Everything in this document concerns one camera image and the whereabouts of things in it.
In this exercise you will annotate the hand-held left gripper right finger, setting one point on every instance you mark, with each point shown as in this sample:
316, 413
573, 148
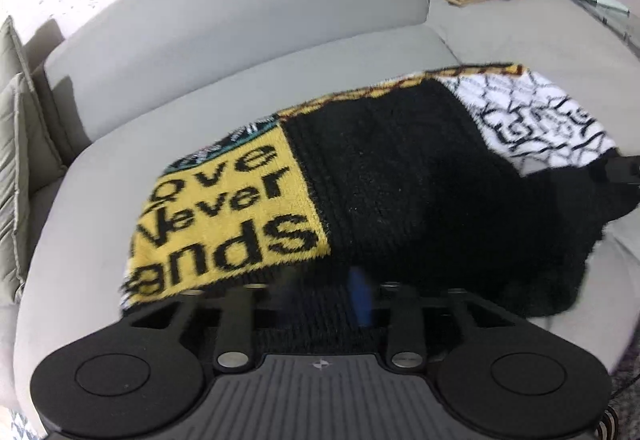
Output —
361, 295

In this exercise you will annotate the patterned rug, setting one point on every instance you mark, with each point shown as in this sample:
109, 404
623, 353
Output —
25, 425

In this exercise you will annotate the black yellow white patchwork sweater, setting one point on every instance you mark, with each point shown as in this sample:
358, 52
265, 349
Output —
400, 180

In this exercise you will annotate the small grey quilted cushion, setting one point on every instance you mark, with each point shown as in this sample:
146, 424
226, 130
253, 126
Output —
12, 54

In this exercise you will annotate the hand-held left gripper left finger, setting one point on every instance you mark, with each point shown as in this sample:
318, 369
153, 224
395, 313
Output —
235, 320

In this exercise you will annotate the grey sofa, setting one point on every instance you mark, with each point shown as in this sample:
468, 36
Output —
225, 39

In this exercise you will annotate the large grey quilted cushion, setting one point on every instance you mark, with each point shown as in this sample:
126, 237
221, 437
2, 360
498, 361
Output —
20, 180

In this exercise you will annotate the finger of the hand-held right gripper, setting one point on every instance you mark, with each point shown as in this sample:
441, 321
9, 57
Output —
620, 168

